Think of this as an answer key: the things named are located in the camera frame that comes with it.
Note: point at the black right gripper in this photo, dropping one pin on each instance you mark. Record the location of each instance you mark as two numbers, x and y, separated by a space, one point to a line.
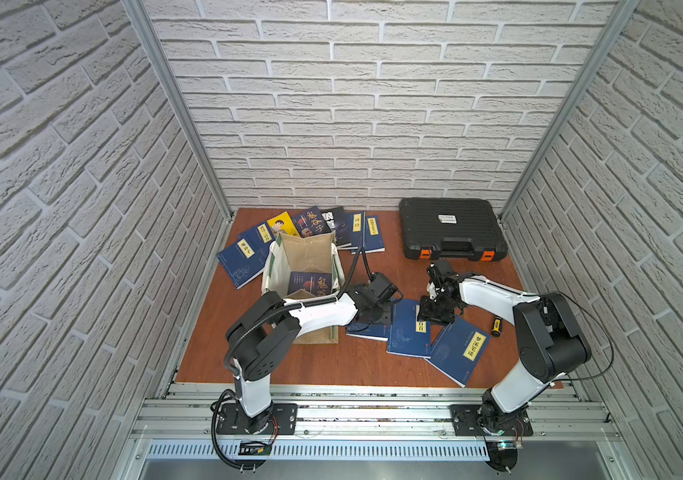
424 314

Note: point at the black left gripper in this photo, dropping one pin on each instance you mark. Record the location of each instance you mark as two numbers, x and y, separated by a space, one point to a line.
374 309

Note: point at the dark blue old man book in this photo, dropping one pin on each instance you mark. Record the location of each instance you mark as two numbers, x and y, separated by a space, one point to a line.
314 284

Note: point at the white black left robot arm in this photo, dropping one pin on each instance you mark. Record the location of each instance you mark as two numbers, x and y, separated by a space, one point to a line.
262 338

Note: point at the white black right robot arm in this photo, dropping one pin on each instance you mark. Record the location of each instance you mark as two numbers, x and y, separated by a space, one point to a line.
550 341

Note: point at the small yellow black cylinder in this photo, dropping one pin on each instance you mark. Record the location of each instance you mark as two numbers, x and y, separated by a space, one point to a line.
497 328

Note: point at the blue book yellow label rightmost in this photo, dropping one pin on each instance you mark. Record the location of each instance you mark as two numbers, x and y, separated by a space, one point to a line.
372 238

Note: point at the blue book yellow label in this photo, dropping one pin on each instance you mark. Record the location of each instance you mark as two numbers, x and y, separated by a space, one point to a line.
372 238
356 231

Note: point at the black plastic tool case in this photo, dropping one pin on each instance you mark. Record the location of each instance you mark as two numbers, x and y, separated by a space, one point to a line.
433 228

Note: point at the black cover book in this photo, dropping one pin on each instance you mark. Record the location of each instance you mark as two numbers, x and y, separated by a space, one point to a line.
338 221

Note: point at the dark portrait book gold title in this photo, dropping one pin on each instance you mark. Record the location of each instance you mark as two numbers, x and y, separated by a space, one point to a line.
311 222

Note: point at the yellow cartoon cover book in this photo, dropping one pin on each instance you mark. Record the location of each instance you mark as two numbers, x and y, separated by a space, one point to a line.
283 224

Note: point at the blue book beside yellow book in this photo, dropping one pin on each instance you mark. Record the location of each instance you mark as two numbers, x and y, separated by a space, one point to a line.
260 234

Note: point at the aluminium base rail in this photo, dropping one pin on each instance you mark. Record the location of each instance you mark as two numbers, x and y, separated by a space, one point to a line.
358 423

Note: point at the aluminium frame post right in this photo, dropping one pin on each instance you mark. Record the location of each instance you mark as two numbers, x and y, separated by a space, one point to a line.
616 23

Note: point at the aluminium frame post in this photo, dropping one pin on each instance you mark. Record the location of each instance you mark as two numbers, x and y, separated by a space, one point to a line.
153 47
616 23

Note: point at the aluminium frame post left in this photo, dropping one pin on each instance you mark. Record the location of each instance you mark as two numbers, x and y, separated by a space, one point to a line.
153 47

